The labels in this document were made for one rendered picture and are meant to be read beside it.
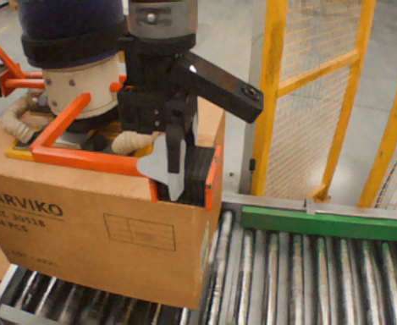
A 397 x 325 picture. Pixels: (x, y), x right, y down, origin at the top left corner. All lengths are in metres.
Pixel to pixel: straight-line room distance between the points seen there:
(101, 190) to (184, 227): 0.18
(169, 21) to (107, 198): 0.41
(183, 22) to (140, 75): 0.09
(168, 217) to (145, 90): 0.32
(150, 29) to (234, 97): 0.12
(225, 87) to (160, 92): 0.07
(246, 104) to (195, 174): 0.12
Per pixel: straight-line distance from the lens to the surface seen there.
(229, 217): 1.34
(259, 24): 1.65
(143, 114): 0.42
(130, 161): 0.51
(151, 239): 0.73
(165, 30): 0.36
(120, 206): 0.68
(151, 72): 0.41
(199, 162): 0.47
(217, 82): 0.39
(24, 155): 0.82
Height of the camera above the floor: 1.54
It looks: 39 degrees down
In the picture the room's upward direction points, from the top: straight up
